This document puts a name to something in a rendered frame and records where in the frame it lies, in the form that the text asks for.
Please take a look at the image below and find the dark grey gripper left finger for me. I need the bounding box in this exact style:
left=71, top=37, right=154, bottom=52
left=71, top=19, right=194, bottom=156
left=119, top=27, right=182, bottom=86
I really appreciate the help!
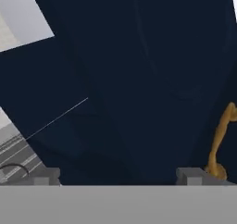
left=3, top=167, right=62, bottom=186

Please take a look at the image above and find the navy cabinet panel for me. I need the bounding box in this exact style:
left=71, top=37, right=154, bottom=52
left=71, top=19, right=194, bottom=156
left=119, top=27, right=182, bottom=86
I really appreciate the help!
left=0, top=33, right=94, bottom=140

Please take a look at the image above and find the thin dark curved wire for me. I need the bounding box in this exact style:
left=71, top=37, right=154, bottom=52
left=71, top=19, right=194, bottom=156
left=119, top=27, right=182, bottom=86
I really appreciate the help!
left=0, top=162, right=31, bottom=179

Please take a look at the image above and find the brass cabinet door handle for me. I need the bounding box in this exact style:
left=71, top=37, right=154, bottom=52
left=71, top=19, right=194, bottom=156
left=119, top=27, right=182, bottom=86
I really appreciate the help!
left=204, top=101, right=237, bottom=181

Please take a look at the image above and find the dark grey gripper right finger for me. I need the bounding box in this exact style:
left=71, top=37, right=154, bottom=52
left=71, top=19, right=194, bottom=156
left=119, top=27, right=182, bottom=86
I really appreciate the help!
left=175, top=167, right=237, bottom=186

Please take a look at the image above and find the navy cabinet door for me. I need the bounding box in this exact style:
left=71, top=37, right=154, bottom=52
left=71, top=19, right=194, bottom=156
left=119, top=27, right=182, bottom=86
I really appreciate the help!
left=25, top=0, right=237, bottom=186

